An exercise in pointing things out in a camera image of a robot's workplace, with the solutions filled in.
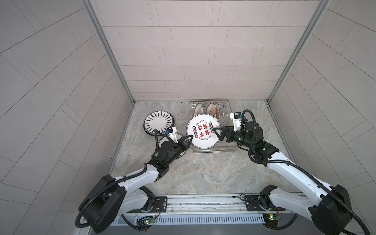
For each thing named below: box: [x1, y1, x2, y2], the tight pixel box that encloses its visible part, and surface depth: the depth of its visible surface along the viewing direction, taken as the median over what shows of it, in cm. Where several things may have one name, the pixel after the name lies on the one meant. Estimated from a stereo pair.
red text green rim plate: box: [186, 113, 222, 150], surface depth 79 cm
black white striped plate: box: [143, 110, 175, 137], surface depth 104 cm
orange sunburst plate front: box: [193, 102, 203, 117], surface depth 101 cm
